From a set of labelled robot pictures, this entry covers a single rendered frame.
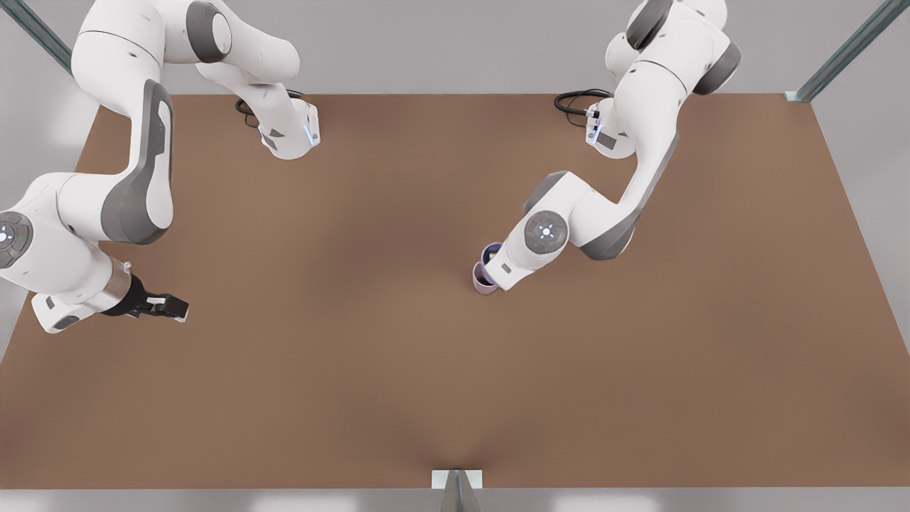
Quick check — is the pink cup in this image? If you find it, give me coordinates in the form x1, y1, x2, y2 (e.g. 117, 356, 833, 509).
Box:
472, 261, 500, 296

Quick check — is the black cable loop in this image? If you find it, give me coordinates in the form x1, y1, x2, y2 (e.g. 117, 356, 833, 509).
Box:
235, 89, 306, 129
554, 89, 614, 129

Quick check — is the silver frame post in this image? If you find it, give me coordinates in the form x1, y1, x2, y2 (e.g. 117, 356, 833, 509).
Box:
0, 0, 74, 74
432, 469, 483, 512
784, 0, 910, 103

